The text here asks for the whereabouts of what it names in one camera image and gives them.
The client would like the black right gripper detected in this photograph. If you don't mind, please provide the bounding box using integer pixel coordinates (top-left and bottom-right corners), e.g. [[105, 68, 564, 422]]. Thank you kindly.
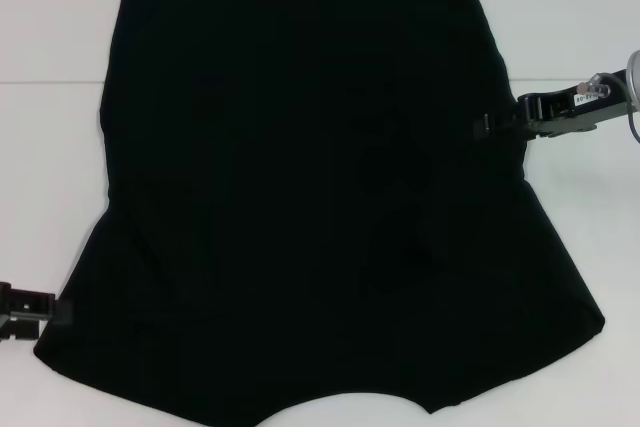
[[471, 68, 632, 142]]

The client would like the grey right arm cable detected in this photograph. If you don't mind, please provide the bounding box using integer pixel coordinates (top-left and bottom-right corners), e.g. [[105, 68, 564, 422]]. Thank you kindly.
[[579, 71, 640, 144]]

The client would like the black t-shirt with white print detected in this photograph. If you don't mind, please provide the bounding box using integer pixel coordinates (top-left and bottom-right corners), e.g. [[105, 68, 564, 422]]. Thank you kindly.
[[32, 0, 608, 427]]

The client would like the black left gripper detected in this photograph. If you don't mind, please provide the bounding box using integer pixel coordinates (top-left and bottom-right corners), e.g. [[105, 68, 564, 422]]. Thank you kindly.
[[0, 281, 74, 344]]

